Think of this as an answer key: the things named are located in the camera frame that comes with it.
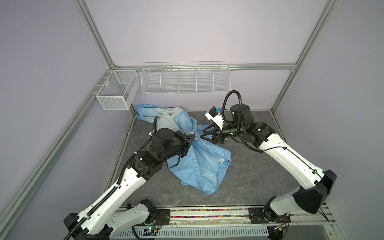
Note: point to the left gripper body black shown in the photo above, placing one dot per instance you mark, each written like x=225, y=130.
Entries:
x=180, y=146

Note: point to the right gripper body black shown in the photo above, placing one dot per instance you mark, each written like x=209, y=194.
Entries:
x=229, y=131

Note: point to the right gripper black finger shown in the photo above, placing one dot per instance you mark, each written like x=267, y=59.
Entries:
x=209, y=130
x=208, y=139

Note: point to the light blue jacket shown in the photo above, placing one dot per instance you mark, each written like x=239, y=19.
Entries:
x=206, y=164

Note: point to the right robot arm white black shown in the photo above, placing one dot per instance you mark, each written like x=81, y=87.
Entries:
x=315, y=184

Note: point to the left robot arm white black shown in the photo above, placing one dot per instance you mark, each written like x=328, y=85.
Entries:
x=100, y=221

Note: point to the white mesh box basket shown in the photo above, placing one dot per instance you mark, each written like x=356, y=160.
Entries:
x=118, y=90

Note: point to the small green circuit board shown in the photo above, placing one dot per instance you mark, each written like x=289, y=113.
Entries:
x=150, y=232

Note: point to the white vent grille strip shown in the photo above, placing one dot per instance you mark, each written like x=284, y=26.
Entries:
x=203, y=233

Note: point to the white wire shelf basket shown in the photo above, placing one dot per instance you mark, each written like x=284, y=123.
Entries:
x=186, y=78

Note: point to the aluminium mounting rail front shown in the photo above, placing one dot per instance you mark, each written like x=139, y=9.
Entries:
x=240, y=216

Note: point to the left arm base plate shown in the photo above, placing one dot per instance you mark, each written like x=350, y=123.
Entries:
x=159, y=217

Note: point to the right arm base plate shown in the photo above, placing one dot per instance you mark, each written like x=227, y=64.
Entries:
x=259, y=215

